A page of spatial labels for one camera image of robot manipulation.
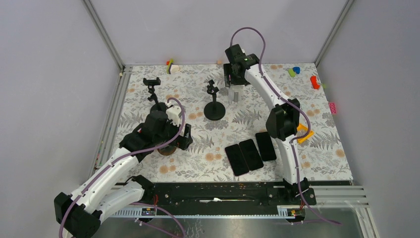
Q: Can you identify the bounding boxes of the black round-base phone stand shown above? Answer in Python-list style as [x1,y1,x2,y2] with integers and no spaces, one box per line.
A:
[143,77,167,112]

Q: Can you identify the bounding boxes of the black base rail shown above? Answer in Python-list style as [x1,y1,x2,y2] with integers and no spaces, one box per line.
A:
[139,182,316,216]

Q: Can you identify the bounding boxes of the silver metal phone stand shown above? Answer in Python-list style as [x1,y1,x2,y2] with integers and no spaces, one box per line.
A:
[228,85,245,105]

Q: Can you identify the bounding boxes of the black phone stand with phone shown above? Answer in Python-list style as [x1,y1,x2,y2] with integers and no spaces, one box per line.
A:
[204,80,226,121]

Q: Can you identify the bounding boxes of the blue heart block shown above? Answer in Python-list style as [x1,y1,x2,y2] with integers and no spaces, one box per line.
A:
[293,67,301,74]

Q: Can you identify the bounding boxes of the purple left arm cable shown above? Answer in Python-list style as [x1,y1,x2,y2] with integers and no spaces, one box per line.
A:
[59,97,186,238]

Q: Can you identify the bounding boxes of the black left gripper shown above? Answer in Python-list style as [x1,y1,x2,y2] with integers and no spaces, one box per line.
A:
[154,117,193,150]

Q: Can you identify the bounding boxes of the blue-edged smartphone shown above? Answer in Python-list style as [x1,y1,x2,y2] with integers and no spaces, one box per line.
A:
[256,132,277,162]

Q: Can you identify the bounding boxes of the stacked coloured blocks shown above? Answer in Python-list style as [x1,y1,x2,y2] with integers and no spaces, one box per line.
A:
[166,59,181,74]

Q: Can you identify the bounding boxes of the black smartphone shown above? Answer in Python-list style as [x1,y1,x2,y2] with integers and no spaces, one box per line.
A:
[239,139,263,171]

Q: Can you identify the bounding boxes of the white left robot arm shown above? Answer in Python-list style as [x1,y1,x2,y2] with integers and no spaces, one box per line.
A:
[54,102,192,238]

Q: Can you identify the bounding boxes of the purple-edged smartphone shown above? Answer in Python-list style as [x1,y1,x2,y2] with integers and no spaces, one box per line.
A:
[224,144,250,176]

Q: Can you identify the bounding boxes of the red curved block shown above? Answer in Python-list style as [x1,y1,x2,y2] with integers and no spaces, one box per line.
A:
[310,75,320,90]

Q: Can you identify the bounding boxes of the floral patterned mat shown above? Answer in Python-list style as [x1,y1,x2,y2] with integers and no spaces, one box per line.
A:
[114,63,353,182]

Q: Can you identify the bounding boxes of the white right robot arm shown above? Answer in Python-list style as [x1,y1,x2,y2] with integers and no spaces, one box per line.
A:
[223,44,304,204]

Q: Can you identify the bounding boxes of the lime green block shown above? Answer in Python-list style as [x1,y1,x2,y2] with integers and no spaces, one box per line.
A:
[288,68,296,77]

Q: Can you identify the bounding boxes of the pink lego brick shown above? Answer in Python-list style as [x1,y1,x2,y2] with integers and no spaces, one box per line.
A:
[328,102,337,115]

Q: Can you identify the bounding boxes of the yellow triangular plastic frame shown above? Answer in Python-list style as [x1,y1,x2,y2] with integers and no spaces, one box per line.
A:
[297,123,314,144]

